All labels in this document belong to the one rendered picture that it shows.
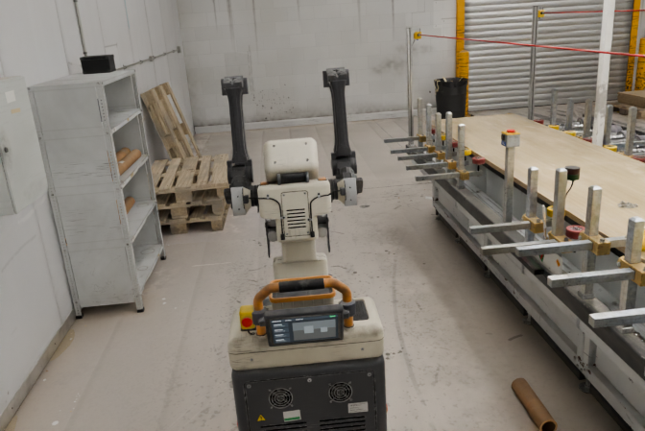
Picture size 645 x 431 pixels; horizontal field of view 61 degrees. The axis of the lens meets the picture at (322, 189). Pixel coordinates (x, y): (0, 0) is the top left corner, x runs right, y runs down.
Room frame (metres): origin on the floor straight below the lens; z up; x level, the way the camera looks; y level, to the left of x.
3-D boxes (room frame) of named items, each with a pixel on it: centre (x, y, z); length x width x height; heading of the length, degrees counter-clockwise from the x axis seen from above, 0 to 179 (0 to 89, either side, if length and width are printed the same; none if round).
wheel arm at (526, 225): (2.41, -0.89, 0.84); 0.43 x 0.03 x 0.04; 94
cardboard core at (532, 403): (2.14, -0.92, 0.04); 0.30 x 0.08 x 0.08; 4
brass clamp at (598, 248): (1.93, -1.02, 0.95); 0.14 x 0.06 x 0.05; 4
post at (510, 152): (2.72, -0.96, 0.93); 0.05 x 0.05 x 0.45; 4
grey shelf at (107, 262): (3.78, 1.53, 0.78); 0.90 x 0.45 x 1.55; 4
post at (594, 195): (1.96, -1.02, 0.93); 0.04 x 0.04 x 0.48; 4
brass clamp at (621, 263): (1.68, -1.04, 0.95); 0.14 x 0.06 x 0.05; 4
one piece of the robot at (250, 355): (1.79, 0.10, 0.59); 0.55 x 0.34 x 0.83; 93
